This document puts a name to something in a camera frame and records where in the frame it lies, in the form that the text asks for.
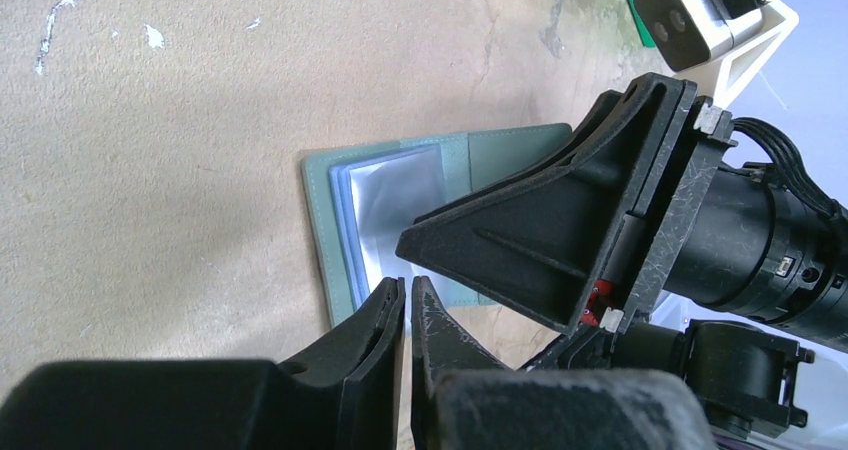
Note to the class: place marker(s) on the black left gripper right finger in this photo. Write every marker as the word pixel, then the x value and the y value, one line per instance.
pixel 463 397

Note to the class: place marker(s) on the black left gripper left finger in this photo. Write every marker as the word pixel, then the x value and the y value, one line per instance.
pixel 341 392

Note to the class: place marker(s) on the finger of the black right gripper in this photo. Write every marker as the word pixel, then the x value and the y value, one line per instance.
pixel 539 239

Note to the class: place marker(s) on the green card holder wallet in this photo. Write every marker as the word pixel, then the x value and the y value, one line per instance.
pixel 361 198

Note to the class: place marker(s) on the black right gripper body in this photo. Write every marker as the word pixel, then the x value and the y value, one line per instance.
pixel 768 244

